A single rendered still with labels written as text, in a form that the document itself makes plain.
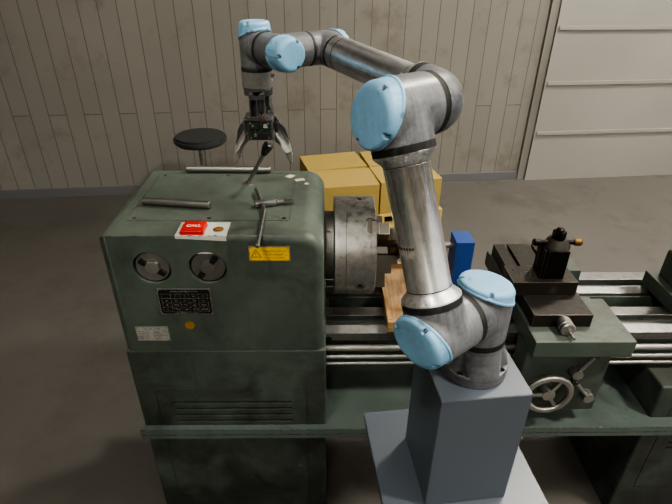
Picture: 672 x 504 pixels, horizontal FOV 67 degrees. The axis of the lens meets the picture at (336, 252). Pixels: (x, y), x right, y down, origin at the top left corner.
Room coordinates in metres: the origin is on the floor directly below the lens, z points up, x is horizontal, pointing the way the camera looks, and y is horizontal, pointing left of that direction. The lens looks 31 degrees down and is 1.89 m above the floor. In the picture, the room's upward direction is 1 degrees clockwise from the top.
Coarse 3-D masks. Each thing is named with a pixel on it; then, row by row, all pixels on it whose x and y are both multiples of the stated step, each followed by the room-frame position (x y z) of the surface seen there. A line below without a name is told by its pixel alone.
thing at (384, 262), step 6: (378, 258) 1.39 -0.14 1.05; (384, 258) 1.39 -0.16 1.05; (390, 258) 1.39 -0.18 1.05; (396, 258) 1.39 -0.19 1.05; (378, 264) 1.39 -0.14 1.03; (384, 264) 1.39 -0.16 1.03; (390, 264) 1.39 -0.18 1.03; (396, 264) 1.39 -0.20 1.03; (378, 270) 1.38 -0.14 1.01; (384, 270) 1.38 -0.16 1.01; (390, 270) 1.38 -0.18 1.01; (378, 276) 1.37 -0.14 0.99; (384, 276) 1.37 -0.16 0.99; (378, 282) 1.36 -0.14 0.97; (384, 282) 1.37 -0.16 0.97
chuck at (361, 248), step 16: (352, 208) 1.38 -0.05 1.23; (368, 208) 1.38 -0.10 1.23; (352, 224) 1.33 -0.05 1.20; (352, 240) 1.29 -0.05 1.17; (368, 240) 1.29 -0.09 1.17; (352, 256) 1.27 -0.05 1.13; (368, 256) 1.27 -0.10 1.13; (352, 272) 1.27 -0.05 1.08; (368, 272) 1.27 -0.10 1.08; (352, 288) 1.29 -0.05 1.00; (368, 288) 1.29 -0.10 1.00
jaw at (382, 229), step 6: (366, 222) 1.34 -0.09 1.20; (372, 222) 1.34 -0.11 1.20; (366, 228) 1.33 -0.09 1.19; (372, 228) 1.33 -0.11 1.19; (378, 228) 1.34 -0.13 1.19; (384, 228) 1.34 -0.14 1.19; (390, 228) 1.38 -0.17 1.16; (378, 234) 1.33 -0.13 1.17; (384, 234) 1.33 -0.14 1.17; (390, 234) 1.37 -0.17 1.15; (378, 240) 1.36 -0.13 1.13; (384, 240) 1.36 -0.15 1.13; (390, 240) 1.36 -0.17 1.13; (396, 240) 1.38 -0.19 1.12; (378, 246) 1.39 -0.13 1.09; (384, 246) 1.39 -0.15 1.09; (390, 246) 1.39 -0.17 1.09; (396, 246) 1.39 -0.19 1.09
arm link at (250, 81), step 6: (246, 72) 1.30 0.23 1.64; (264, 72) 1.31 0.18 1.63; (270, 72) 1.26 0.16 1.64; (246, 78) 1.25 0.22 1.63; (252, 78) 1.24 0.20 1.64; (258, 78) 1.24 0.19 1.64; (264, 78) 1.25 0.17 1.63; (270, 78) 1.26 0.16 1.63; (246, 84) 1.25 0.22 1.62; (252, 84) 1.24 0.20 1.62; (258, 84) 1.24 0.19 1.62; (264, 84) 1.25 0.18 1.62; (270, 84) 1.26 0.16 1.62; (252, 90) 1.25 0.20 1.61; (258, 90) 1.25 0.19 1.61; (264, 90) 1.25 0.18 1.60
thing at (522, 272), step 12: (504, 276) 1.38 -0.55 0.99; (516, 276) 1.34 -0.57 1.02; (528, 276) 1.34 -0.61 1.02; (564, 276) 1.34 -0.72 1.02; (516, 288) 1.30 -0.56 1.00; (528, 288) 1.31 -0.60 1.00; (540, 288) 1.31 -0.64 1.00; (552, 288) 1.31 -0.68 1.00; (564, 288) 1.31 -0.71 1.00; (576, 288) 1.31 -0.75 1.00
